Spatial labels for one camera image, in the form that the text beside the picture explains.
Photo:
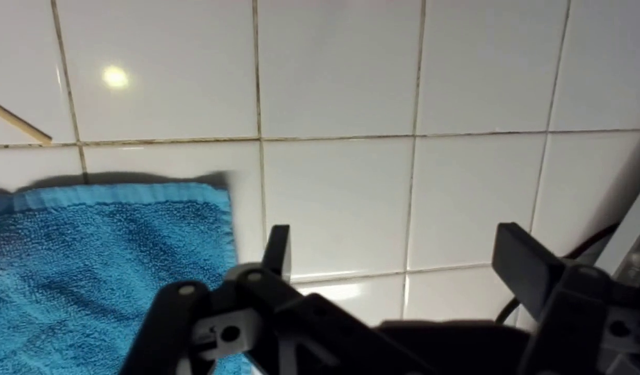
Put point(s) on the blue terry towel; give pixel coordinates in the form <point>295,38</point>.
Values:
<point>89,264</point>

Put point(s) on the thin wooden stick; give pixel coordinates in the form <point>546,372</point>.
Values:
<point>16,124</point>

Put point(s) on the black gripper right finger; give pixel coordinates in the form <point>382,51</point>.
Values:
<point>528,268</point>

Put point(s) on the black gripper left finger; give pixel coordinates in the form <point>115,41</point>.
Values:
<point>277,251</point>

